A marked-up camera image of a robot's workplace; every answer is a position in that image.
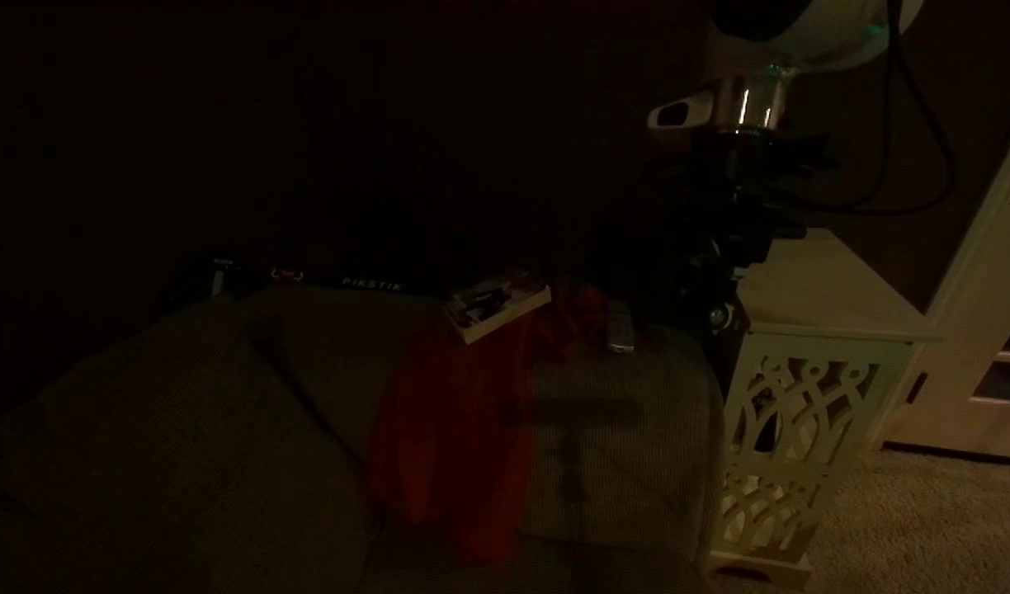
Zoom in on white furniture frame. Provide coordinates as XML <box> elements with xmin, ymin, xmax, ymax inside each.
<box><xmin>881</xmin><ymin>108</ymin><xmax>1010</xmax><ymax>466</ymax></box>

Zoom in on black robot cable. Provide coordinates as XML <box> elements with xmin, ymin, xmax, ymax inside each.
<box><xmin>796</xmin><ymin>0</ymin><xmax>962</xmax><ymax>221</ymax></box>

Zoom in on red cloth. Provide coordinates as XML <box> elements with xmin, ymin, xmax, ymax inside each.
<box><xmin>370</xmin><ymin>279</ymin><xmax>599</xmax><ymax>571</ymax></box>

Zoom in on white lattice side table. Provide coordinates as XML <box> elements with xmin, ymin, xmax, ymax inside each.
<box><xmin>701</xmin><ymin>228</ymin><xmax>948</xmax><ymax>588</ymax></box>

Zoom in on grey fabric sofa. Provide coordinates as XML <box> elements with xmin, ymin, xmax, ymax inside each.
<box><xmin>0</xmin><ymin>274</ymin><xmax>740</xmax><ymax>594</ymax></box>

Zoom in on black bar with lettering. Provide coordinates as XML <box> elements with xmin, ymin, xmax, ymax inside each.
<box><xmin>202</xmin><ymin>254</ymin><xmax>412</xmax><ymax>298</ymax></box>

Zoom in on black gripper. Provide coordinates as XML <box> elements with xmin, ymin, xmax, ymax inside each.
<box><xmin>681</xmin><ymin>128</ymin><xmax>844</xmax><ymax>337</ymax></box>

